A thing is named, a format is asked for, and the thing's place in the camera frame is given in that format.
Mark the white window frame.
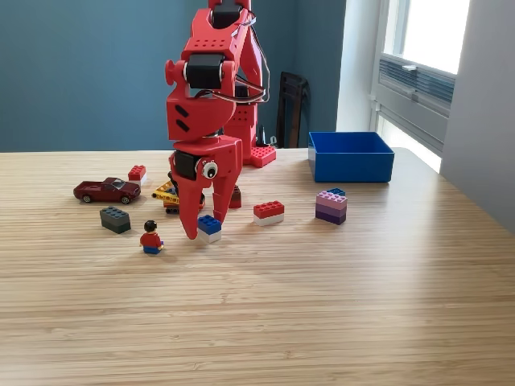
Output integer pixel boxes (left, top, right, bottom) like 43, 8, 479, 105
380, 0, 472, 76

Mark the grey brick stack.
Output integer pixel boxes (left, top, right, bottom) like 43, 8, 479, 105
99, 206, 132, 235

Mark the arm wrist cable loop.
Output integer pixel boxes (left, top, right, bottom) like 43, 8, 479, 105
211, 70, 269, 105

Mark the toy figure red shirt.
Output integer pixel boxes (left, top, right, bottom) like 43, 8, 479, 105
138, 219, 165, 256

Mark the grey window vent unit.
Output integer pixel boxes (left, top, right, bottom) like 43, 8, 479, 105
377, 55, 456, 117

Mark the blue plastic bin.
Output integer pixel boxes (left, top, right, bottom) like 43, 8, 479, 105
307, 130, 395, 184

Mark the pink purple brick stack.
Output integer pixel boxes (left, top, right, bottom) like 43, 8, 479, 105
315, 190, 348, 226

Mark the blue white brick stack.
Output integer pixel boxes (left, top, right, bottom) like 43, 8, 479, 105
196, 214, 223, 244

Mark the dark red toy pickup car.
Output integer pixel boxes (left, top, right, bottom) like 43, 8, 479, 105
72, 176, 142, 205

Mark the small red white brick stack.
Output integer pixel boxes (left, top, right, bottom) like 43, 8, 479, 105
127, 164, 148, 187

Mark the yellow toy digger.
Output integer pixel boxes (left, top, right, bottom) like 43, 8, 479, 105
150, 176, 207, 216

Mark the long red white brick stack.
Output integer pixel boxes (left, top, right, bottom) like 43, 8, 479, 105
253, 200, 286, 227

